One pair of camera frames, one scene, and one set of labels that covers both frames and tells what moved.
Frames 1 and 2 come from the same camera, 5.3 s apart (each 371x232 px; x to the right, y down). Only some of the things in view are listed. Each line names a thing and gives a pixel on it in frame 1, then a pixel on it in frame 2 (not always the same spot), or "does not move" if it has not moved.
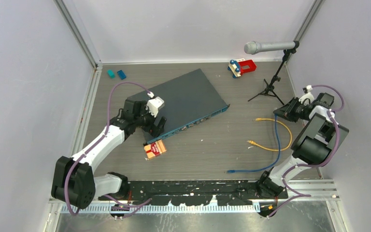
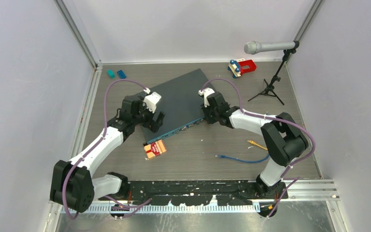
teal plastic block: x=111 y=73 does not move
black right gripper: x=287 y=111 → x=210 y=120
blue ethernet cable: x=279 y=155 → x=244 y=160
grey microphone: x=252 y=47 does not move
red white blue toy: x=239 y=66 does not move
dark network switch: x=188 y=100 does not move
